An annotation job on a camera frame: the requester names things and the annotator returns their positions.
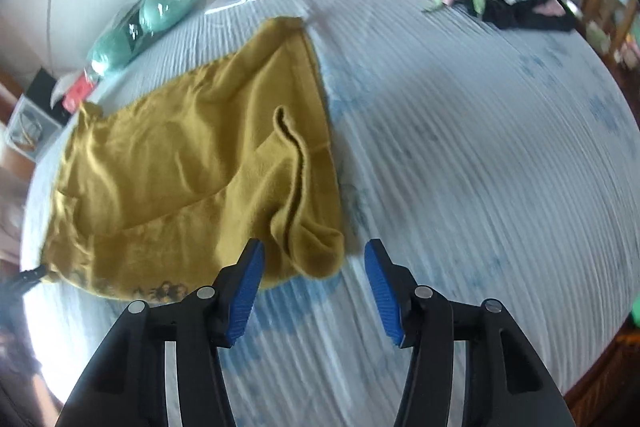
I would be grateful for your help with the clear box with black lid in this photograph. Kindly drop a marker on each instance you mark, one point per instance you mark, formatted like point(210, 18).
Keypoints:
point(32, 117)

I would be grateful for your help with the green packaged pillow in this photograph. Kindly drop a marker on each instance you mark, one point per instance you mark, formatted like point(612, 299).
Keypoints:
point(145, 22)

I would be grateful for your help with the white striped bed sheet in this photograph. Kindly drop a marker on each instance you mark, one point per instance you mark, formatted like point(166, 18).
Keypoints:
point(450, 167)

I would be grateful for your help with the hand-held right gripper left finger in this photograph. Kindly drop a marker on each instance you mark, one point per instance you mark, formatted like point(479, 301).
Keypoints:
point(246, 294)

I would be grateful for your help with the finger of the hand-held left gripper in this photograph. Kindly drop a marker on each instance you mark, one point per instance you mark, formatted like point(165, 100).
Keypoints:
point(25, 279)

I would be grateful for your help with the red card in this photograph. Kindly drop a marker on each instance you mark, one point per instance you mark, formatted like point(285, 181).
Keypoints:
point(76, 93)

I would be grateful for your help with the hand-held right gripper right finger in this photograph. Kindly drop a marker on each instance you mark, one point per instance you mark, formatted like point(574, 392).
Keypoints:
point(384, 294)

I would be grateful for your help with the mustard yellow garment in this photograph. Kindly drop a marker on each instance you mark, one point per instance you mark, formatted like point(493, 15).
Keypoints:
point(200, 167)

